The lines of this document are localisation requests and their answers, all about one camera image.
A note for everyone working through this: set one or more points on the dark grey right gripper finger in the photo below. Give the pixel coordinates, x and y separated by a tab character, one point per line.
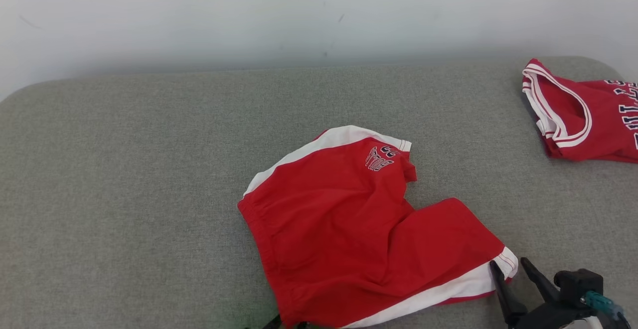
508	299
543	284

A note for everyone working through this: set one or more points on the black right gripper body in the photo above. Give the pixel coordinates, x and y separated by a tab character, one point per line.
548	316

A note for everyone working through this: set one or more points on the red shorts with white stripes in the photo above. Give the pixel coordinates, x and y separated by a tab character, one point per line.
349	229

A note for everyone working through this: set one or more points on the red Bulls basketball jersey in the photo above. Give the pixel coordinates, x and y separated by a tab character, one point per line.
598	119

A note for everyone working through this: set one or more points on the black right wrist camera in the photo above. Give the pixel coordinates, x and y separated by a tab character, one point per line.
578	281

